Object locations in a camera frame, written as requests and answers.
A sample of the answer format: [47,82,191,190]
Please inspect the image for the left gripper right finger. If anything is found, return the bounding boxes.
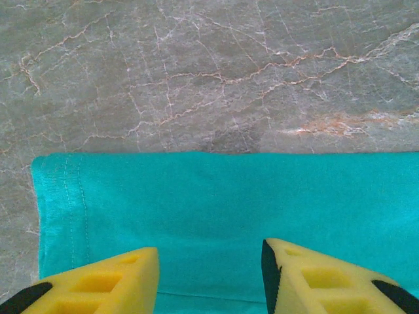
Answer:
[261,237,419,314]

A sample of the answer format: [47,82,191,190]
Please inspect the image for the teal t-shirt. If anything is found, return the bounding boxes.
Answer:
[31,150,419,314]

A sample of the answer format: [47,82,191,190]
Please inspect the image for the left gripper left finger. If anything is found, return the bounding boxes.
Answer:
[0,247,160,314]

